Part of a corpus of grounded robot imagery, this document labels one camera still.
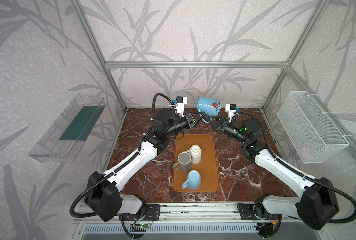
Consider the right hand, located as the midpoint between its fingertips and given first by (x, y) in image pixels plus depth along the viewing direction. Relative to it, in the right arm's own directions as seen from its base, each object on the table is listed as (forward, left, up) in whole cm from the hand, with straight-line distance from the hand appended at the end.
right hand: (207, 114), depth 66 cm
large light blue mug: (-20, +6, -29) cm, 36 cm away
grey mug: (-12, +11, -27) cm, 32 cm away
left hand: (-1, 0, +2) cm, 2 cm away
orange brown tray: (-15, -3, -38) cm, 41 cm away
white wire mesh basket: (-10, -45, -4) cm, 47 cm away
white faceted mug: (-5, +5, -27) cm, 28 cm away
